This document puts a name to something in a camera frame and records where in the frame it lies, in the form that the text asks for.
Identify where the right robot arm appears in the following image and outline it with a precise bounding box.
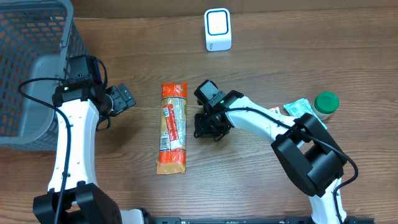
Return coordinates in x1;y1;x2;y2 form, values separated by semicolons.
194;80;348;223

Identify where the orange Kleenex tissue pack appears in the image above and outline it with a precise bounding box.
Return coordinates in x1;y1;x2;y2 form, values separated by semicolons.
269;106;281;114

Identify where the orange red noodle packet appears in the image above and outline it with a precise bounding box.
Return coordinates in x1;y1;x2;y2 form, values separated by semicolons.
157;83;187;175

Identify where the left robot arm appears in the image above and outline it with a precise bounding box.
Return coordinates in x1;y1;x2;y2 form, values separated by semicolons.
33;55;151;223

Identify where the grey plastic mesh basket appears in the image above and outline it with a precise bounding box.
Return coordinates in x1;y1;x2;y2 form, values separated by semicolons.
1;0;88;151

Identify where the white barcode scanner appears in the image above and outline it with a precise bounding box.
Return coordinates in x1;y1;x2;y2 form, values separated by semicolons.
203;8;232;52

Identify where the green lid jar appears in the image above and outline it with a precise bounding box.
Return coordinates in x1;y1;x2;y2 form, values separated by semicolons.
312;91;340;121

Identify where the teal wet wipes pack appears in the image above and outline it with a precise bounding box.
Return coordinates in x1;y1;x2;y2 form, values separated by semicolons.
284;98;328;129

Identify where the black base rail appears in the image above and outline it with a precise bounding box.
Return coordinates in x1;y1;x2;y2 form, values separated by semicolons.
149;216;376;224

